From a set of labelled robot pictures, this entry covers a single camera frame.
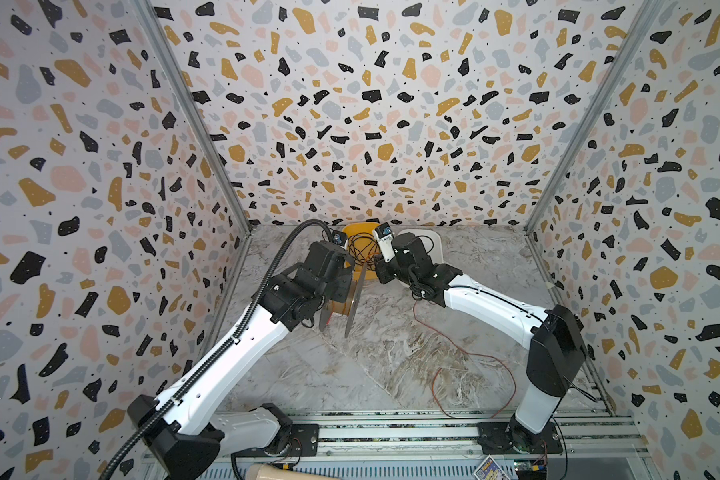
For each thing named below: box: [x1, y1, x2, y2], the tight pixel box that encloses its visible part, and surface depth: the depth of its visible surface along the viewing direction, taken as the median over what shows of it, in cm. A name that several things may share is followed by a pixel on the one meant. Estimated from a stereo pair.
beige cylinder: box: [244, 463, 343, 480], surface depth 71 cm
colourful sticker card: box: [473, 455, 511, 480], surface depth 70 cm
